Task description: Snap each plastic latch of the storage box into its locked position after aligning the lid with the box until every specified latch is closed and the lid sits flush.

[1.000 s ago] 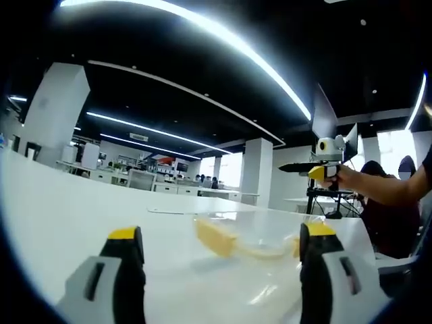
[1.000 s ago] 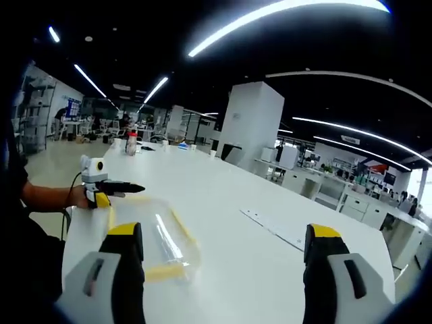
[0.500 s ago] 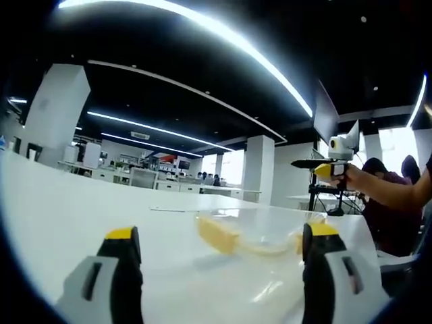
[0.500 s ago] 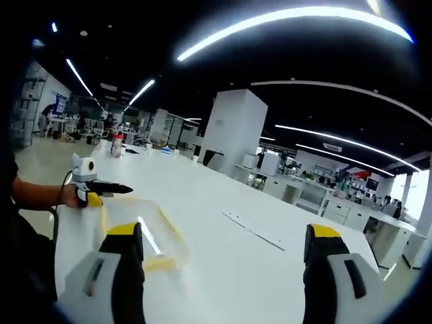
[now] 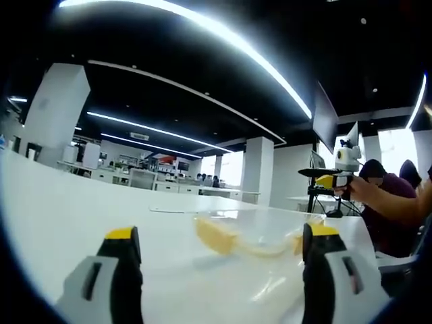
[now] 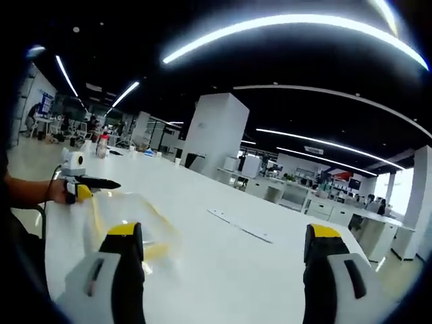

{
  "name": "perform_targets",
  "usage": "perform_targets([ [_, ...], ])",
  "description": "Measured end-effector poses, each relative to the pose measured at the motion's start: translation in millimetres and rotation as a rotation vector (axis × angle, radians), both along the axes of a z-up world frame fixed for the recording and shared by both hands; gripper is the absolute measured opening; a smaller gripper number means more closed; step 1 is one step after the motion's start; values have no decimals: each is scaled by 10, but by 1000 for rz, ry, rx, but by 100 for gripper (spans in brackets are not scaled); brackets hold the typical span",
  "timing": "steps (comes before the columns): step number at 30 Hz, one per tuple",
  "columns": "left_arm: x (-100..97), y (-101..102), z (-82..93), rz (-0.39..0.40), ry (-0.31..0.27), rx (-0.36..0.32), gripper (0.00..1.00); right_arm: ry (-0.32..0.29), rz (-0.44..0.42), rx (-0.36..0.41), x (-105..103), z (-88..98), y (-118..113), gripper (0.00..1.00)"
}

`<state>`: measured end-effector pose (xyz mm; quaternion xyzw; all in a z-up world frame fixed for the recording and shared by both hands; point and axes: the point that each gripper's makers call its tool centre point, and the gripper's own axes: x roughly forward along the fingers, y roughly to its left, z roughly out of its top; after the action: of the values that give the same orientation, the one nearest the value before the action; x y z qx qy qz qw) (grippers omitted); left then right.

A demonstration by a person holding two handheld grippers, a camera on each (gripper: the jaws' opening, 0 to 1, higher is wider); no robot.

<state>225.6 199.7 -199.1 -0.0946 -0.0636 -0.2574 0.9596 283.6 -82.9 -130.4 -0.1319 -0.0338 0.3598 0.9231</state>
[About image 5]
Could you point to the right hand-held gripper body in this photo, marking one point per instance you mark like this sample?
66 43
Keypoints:
349 160

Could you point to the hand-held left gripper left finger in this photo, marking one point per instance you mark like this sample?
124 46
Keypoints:
101 287

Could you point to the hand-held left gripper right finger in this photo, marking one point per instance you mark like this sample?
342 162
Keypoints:
337 287

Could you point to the clear storage box yellow latches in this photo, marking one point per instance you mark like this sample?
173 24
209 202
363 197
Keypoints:
216 236

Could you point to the black box-shaped cabinet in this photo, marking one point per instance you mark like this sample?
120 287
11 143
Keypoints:
38 150

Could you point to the person's right hand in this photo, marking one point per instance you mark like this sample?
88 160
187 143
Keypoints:
361 190

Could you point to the black laptop stand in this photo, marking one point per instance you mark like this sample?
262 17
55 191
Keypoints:
317 172

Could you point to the open laptop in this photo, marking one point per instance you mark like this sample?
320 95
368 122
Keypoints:
318 160

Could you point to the small grey monitor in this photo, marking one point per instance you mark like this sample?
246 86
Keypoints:
353 135

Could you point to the large dark monitor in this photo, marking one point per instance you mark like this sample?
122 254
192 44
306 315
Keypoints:
325 118

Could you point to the grey office chair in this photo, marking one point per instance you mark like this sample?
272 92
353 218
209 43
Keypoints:
398 273

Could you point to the row of white desks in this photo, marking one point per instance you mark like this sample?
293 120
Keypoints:
162 184

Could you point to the ceiling air vent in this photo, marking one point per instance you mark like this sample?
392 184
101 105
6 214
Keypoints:
139 136

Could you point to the long ceiling light strip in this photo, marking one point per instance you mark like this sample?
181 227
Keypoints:
209 30

